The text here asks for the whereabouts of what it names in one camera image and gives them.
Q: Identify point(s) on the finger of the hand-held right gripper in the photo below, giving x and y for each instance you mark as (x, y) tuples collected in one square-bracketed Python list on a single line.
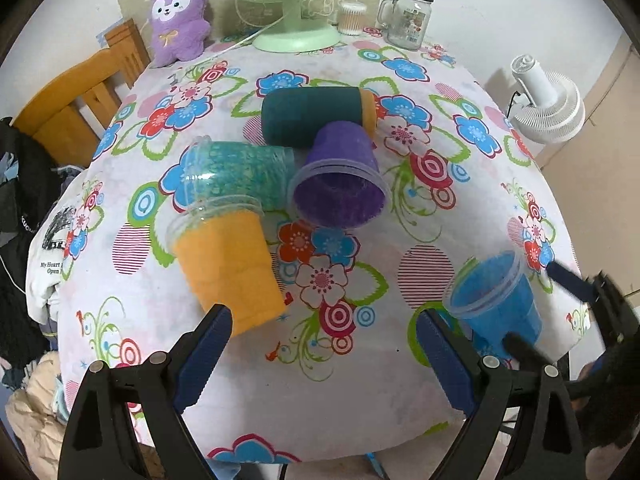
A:
[(567, 280), (527, 349)]

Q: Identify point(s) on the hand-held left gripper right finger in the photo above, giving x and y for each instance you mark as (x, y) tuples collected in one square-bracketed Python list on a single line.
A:
[(445, 360)]

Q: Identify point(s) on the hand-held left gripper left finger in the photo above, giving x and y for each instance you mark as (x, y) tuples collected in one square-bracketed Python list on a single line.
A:
[(201, 360)]

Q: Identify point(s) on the blue plastic cup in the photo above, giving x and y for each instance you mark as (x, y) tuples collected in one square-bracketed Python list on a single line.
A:
[(500, 300)]

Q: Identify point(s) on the orange plastic cup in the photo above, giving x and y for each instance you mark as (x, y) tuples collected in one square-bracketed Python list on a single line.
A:
[(225, 260)]

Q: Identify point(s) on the teal clear plastic cup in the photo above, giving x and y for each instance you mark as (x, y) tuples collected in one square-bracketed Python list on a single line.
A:
[(235, 170)]

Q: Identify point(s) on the purple plastic cup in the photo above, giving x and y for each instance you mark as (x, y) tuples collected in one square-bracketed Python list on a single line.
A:
[(340, 160)]

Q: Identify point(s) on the dark green cup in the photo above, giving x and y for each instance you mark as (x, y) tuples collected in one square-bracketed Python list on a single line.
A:
[(300, 110)]

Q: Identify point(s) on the floral tablecloth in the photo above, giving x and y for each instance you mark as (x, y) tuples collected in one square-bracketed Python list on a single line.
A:
[(350, 285)]

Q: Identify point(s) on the beige cloth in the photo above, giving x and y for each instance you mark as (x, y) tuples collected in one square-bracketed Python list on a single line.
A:
[(35, 410)]

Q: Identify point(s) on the white fan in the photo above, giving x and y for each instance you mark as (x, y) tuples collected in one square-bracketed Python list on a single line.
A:
[(550, 105)]

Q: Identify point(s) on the white printed shirt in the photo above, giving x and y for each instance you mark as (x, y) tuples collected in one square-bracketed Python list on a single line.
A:
[(47, 260)]

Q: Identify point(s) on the dark jacket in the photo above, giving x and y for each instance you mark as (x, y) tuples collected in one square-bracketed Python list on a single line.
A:
[(20, 185)]

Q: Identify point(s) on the wooden chair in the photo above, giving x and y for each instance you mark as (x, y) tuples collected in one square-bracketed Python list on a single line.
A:
[(75, 105)]

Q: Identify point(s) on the glass jar mug green lid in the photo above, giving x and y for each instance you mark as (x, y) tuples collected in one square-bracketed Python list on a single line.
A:
[(407, 20)]

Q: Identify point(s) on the cotton swab container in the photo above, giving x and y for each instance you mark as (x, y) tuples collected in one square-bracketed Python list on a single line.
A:
[(352, 20)]

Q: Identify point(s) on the green desk fan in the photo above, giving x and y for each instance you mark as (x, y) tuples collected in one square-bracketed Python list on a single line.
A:
[(295, 35)]

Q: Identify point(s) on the purple plush toy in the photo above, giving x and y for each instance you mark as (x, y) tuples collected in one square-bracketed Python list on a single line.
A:
[(177, 15)]

